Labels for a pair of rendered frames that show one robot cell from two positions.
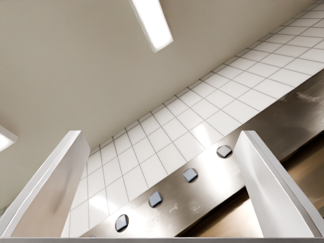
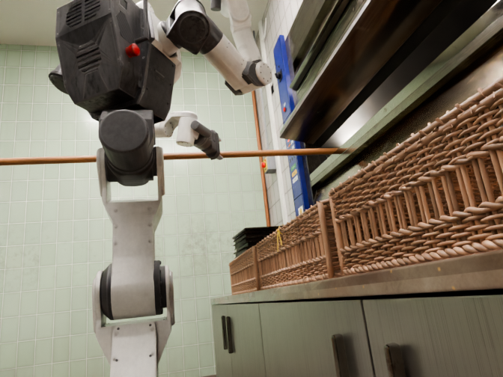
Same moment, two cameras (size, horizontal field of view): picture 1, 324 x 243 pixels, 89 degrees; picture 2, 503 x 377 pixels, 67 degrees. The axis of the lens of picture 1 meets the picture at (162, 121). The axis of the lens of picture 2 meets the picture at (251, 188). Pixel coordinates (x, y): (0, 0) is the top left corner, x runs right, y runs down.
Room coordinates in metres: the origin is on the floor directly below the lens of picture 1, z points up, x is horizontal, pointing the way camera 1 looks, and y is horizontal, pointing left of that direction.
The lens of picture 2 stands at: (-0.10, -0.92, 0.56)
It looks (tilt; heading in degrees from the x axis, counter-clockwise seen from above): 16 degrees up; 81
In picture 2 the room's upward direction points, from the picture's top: 6 degrees counter-clockwise
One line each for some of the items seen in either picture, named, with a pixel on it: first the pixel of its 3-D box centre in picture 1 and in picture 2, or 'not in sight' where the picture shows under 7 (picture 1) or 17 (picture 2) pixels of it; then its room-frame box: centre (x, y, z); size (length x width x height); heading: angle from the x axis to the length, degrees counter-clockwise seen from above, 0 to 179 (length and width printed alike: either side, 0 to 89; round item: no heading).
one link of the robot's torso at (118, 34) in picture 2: not in sight; (122, 64); (-0.29, 0.09, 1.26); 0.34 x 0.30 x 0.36; 149
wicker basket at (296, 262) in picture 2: not in sight; (360, 228); (0.35, 0.08, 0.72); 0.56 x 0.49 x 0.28; 95
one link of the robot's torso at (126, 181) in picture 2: not in sight; (132, 161); (-0.27, 0.12, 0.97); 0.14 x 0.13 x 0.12; 4
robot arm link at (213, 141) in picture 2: not in sight; (205, 141); (-0.05, 0.51, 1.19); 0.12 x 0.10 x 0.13; 59
